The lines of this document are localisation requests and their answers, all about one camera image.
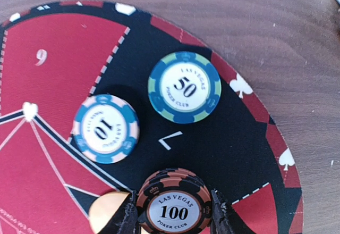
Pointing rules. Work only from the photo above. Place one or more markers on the round red black poker mat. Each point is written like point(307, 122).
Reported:
point(54, 56)

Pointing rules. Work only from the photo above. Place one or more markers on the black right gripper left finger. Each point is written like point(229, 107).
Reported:
point(123, 213)

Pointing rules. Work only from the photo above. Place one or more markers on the green chips stack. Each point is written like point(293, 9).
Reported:
point(184, 87)

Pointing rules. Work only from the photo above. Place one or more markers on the orange big blind button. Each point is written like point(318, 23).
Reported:
point(104, 207)

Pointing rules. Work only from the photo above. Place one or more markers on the red black chips stack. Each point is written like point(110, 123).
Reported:
point(174, 200)

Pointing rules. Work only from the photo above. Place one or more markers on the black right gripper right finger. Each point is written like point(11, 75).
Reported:
point(224, 218)

